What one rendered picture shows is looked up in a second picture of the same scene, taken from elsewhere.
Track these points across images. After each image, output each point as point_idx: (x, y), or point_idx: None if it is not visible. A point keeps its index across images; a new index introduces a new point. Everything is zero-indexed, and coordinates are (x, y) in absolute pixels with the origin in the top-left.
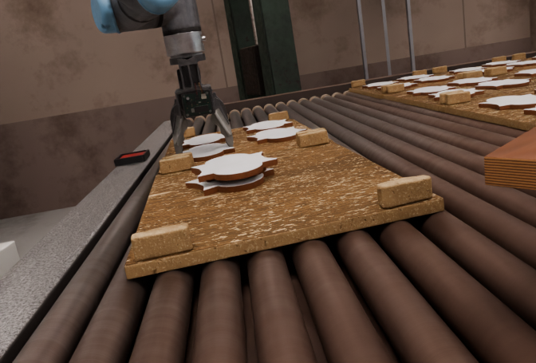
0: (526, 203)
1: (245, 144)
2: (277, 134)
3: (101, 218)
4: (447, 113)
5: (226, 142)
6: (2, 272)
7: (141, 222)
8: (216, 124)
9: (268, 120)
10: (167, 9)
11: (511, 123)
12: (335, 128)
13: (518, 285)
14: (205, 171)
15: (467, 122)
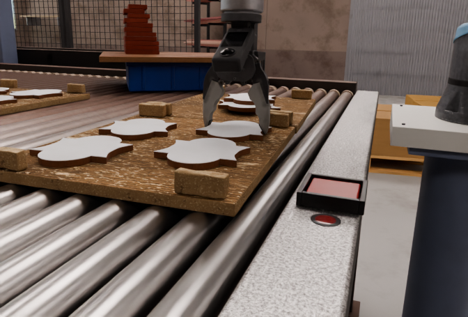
0: (182, 95)
1: (183, 132)
2: (146, 123)
3: (338, 125)
4: None
5: (212, 120)
6: (391, 132)
7: (310, 105)
8: (219, 98)
9: (42, 157)
10: None
11: (58, 101)
12: (37, 142)
13: (227, 93)
14: (269, 96)
15: (17, 116)
